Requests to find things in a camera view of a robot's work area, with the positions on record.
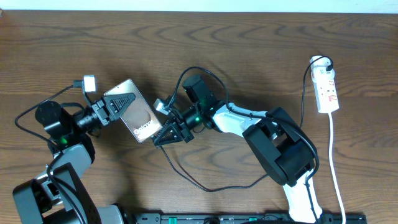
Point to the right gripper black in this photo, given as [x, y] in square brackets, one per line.
[176, 135]

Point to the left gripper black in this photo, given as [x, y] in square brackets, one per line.
[105, 113]

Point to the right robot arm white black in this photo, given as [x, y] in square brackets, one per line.
[282, 149]

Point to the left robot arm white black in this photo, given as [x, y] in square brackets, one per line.
[57, 195]

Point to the white power strip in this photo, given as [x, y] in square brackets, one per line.
[322, 75]

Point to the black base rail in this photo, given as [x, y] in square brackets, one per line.
[157, 218]

